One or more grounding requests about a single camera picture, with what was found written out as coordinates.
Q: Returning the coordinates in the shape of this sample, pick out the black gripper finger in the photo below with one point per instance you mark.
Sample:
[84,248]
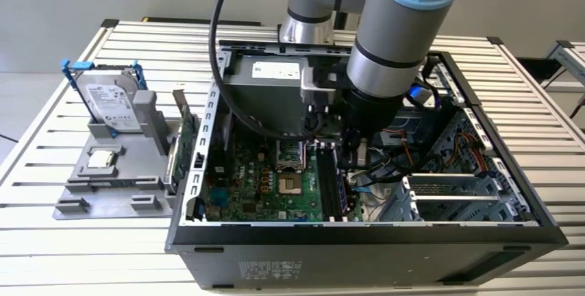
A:
[364,153]
[349,152]

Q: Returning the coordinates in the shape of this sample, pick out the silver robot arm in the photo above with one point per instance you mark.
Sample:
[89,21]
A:
[393,35]

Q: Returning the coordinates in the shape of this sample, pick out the black RAM slot bank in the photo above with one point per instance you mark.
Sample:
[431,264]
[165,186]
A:
[327,186]

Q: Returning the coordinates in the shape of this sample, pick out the CPU socket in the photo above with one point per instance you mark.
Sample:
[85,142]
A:
[291,183]

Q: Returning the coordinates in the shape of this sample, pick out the grey power supply unit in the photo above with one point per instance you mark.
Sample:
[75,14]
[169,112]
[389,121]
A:
[269,104]

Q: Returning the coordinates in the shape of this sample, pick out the metal disk bay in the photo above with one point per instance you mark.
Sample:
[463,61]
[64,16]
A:
[457,198]

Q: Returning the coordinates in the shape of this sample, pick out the green motherboard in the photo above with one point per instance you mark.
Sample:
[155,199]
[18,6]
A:
[247,186]

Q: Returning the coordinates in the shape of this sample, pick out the black case fan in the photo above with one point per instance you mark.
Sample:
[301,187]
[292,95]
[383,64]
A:
[224,152]

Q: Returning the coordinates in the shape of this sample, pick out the black open PC case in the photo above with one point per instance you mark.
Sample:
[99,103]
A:
[320,258]

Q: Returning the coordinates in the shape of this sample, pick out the green graphics card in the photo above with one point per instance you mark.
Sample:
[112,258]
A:
[183,159]

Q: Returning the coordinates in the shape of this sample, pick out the grey parts rack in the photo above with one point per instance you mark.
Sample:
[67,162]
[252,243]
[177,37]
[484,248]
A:
[132,159]

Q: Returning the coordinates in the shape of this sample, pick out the hard disk in blue carrier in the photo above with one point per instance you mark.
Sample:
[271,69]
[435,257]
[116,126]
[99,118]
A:
[113,104]

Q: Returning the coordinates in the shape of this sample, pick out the silver CPU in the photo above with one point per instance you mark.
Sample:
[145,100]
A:
[100,159]

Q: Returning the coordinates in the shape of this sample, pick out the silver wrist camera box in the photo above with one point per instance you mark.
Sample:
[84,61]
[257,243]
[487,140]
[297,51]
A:
[315,95]

